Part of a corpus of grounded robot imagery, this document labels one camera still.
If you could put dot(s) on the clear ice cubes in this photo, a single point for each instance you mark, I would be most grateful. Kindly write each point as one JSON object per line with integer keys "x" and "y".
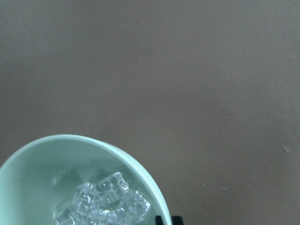
{"x": 109, "y": 202}

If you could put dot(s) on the mint green bowl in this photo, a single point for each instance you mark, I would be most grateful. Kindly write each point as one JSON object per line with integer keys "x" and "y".
{"x": 39, "y": 179}

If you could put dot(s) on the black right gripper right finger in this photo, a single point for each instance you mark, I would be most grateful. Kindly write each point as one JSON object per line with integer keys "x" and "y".
{"x": 177, "y": 220}

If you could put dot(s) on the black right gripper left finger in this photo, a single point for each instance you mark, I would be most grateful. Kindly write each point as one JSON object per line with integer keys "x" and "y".
{"x": 158, "y": 220}

